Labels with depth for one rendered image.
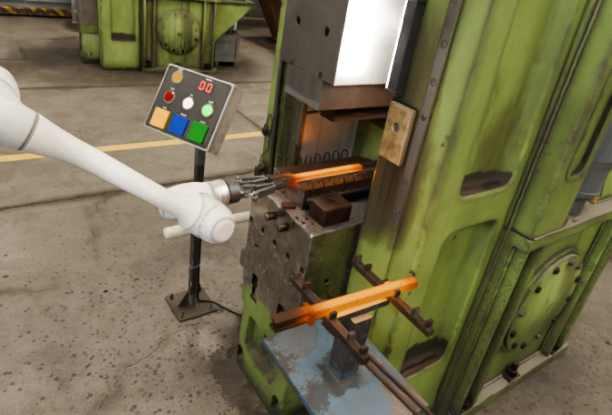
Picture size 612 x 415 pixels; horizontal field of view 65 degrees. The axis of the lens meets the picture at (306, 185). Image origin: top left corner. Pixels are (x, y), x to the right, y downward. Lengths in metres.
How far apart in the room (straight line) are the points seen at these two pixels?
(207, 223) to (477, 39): 0.82
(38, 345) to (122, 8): 4.61
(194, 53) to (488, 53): 5.50
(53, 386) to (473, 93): 1.91
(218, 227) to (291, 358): 0.44
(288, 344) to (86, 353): 1.17
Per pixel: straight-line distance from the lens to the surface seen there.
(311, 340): 1.50
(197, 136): 1.91
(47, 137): 1.29
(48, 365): 2.40
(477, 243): 1.81
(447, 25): 1.34
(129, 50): 6.43
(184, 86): 2.03
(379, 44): 1.51
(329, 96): 1.51
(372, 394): 1.42
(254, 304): 1.98
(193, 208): 1.29
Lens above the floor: 1.72
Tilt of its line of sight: 27 degrees down
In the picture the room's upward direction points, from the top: 10 degrees clockwise
